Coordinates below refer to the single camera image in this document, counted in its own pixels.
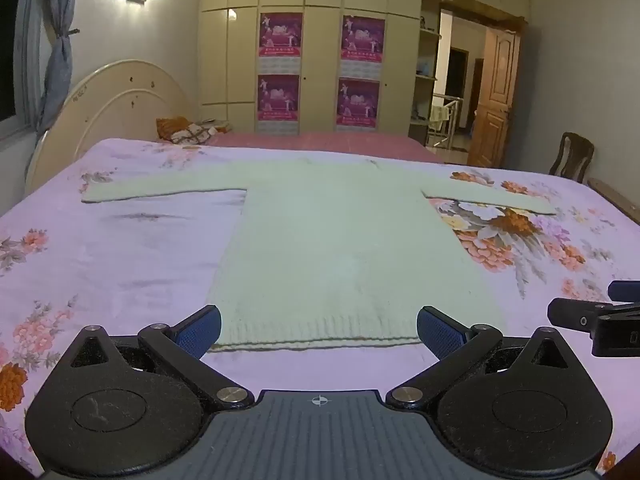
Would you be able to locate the blue-grey tied curtain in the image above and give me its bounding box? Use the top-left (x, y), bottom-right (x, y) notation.
top-left (36, 0), bottom-right (82, 135)

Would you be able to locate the dark wooden chair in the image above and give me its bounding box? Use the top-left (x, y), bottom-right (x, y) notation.
top-left (548, 132), bottom-right (596, 185)

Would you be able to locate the cream arched headboard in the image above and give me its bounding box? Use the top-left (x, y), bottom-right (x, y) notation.
top-left (25, 59), bottom-right (202, 196)

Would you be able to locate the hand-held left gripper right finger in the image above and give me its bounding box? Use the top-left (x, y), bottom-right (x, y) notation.
top-left (385, 305), bottom-right (577, 411)

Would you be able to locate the window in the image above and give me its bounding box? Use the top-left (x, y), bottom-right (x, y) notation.
top-left (0, 0), bottom-right (43, 137)

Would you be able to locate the pink bedsheet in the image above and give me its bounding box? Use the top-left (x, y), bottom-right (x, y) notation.
top-left (202, 130), bottom-right (447, 165)

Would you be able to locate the pink wall poster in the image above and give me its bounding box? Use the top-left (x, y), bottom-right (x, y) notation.
top-left (335, 77), bottom-right (381, 133)
top-left (256, 74), bottom-right (301, 136)
top-left (341, 15), bottom-right (386, 80)
top-left (258, 12), bottom-right (304, 76)

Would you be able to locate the white stair railing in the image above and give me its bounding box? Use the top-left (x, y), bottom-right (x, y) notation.
top-left (431, 94), bottom-right (462, 150)

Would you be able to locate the lilac floral blanket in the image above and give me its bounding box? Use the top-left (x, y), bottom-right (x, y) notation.
top-left (0, 137), bottom-right (640, 480)

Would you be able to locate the wooden door frame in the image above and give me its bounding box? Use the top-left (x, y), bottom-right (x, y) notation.
top-left (438, 2), bottom-right (529, 171)

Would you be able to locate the orange pillow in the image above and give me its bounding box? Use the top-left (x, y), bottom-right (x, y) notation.
top-left (156, 116), bottom-right (193, 142)

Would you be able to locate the open shelf unit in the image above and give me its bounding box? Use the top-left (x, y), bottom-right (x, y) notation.
top-left (409, 0), bottom-right (443, 150)

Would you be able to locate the wooden bed footboard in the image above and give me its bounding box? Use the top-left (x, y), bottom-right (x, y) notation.
top-left (587, 177), bottom-right (640, 227)

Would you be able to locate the brown wooden door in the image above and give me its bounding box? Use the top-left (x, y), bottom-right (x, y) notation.
top-left (467, 27), bottom-right (519, 169)

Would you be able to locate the pale green knitted sweater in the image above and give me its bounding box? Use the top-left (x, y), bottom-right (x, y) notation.
top-left (81, 157), bottom-right (559, 352)

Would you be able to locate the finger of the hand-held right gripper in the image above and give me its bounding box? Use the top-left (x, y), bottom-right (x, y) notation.
top-left (547, 297), bottom-right (602, 332)
top-left (608, 280), bottom-right (640, 305)

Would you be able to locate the cream wardrobe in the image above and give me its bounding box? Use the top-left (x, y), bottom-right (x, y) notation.
top-left (199, 0), bottom-right (442, 137)

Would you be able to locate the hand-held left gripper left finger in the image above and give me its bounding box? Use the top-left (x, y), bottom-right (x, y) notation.
top-left (64, 304), bottom-right (257, 410)

